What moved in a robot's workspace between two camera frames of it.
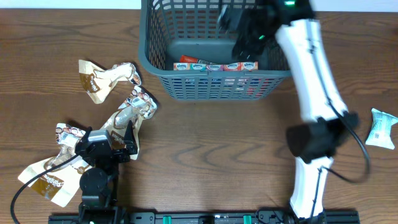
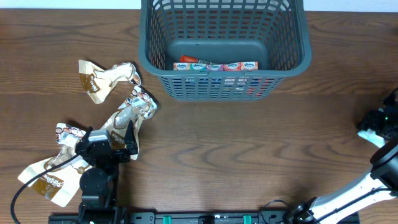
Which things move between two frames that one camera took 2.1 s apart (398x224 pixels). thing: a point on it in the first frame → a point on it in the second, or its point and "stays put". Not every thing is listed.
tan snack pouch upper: (97, 83) stays put
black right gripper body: (259, 40) → (387, 125)
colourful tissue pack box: (234, 66) stays put
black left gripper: (124, 154) stays put
